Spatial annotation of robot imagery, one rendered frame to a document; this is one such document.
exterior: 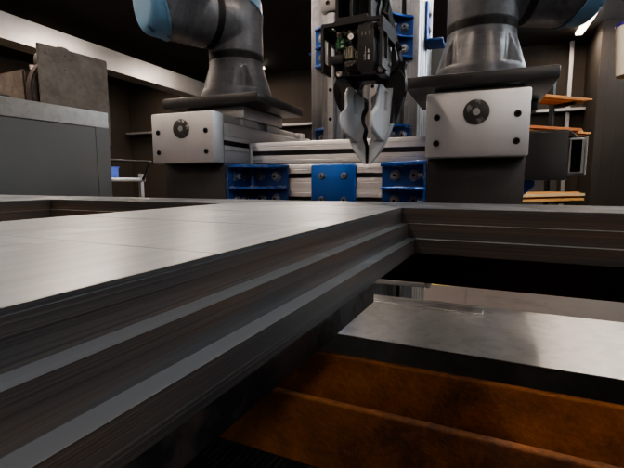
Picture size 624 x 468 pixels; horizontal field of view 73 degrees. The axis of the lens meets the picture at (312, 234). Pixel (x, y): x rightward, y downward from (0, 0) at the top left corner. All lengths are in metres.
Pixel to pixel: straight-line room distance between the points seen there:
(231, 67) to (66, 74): 5.11
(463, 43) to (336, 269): 0.65
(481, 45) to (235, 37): 0.47
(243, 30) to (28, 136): 0.54
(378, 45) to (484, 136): 0.22
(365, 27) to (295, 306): 0.39
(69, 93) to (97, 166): 4.73
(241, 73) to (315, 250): 0.77
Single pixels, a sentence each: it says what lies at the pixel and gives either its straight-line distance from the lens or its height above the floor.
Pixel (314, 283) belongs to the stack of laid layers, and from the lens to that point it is 0.18.
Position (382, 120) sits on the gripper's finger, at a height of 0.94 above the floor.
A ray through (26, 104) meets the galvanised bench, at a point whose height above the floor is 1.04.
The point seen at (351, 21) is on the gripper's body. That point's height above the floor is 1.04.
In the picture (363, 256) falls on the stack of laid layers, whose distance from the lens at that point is 0.24.
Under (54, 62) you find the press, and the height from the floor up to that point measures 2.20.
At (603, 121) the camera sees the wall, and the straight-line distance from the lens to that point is 10.34.
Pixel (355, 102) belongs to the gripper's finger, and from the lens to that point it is 0.55.
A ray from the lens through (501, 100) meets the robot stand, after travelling 0.65.
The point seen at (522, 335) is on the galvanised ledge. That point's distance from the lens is 0.60.
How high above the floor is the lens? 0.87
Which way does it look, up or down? 7 degrees down
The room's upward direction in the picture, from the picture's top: straight up
